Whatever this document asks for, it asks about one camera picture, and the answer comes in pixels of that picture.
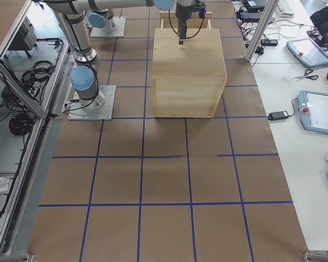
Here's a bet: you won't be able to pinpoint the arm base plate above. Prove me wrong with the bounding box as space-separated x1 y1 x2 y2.
89 16 126 38
68 86 116 121

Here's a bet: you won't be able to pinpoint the black power adapter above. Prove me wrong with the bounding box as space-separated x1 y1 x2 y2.
267 111 289 121

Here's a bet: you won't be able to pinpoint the aluminium frame post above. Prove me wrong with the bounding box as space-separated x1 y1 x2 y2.
244 0 279 62

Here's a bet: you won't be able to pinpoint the black scissors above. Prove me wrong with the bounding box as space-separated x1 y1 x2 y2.
293 69 319 81

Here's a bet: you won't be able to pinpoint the near teach pendant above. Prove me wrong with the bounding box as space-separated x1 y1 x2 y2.
298 90 328 134

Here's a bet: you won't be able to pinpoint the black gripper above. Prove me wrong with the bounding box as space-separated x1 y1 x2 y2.
175 0 205 45

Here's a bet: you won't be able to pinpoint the wooden drawer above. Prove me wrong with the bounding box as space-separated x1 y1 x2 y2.
159 10 212 29

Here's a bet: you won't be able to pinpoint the coiled black cable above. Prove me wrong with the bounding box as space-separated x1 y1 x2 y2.
8 113 35 136

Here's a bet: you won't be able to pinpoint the teach pendant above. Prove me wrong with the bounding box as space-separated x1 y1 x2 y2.
298 90 328 134
286 38 328 68

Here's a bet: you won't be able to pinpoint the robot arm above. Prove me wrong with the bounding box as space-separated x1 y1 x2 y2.
86 9 117 32
44 1 206 79

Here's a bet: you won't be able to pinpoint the far teach pendant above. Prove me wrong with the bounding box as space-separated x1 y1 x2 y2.
286 38 328 68

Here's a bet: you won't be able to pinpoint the wooden drawer cabinet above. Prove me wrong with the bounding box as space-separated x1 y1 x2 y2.
151 28 227 118

